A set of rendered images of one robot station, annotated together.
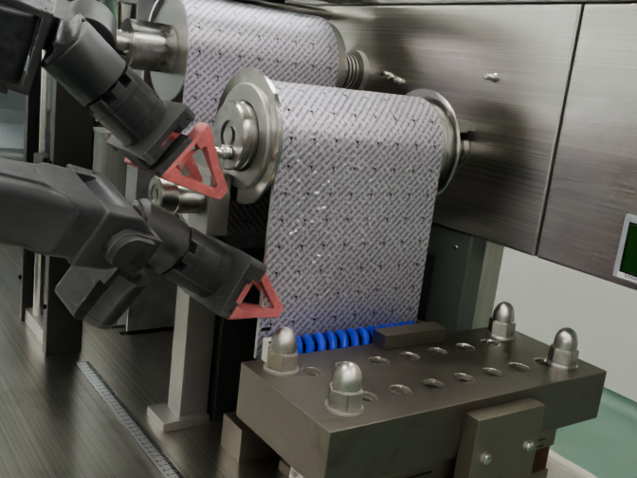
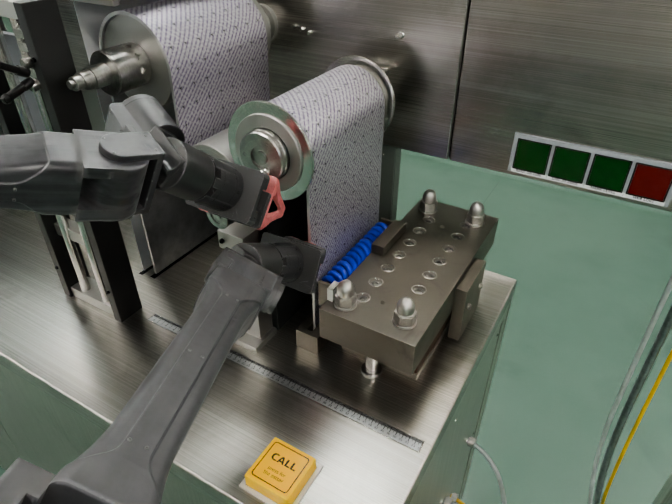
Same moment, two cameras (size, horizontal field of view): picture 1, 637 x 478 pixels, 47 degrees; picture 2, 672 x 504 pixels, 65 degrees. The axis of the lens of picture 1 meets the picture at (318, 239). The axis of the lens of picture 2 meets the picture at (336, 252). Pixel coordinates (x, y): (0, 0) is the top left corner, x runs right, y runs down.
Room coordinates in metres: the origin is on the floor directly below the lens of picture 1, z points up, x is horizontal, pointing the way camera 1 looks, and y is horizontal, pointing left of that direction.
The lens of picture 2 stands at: (0.13, 0.28, 1.57)
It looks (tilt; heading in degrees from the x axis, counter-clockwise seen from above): 35 degrees down; 337
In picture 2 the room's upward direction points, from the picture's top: straight up
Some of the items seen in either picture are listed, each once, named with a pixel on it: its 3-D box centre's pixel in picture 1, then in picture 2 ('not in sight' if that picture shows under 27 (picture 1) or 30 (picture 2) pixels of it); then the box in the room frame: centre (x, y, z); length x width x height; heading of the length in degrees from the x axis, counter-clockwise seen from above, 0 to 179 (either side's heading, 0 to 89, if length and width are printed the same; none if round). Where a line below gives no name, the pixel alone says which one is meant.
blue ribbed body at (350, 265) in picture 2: (353, 341); (358, 254); (0.81, -0.06, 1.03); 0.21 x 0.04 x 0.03; 126
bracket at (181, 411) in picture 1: (186, 300); (246, 270); (0.81, 0.14, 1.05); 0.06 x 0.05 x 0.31; 126
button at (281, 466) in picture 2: not in sight; (281, 471); (0.54, 0.19, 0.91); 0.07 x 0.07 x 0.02; 36
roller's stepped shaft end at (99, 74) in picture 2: (102, 40); (87, 79); (0.96, 0.31, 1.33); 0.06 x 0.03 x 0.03; 126
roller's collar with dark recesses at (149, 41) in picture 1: (147, 45); (121, 68); (1.00, 0.26, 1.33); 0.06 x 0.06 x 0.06; 36
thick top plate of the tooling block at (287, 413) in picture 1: (431, 391); (417, 271); (0.76, -0.15, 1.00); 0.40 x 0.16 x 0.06; 126
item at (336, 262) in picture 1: (349, 271); (347, 213); (0.83, -0.04, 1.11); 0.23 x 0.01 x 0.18; 126
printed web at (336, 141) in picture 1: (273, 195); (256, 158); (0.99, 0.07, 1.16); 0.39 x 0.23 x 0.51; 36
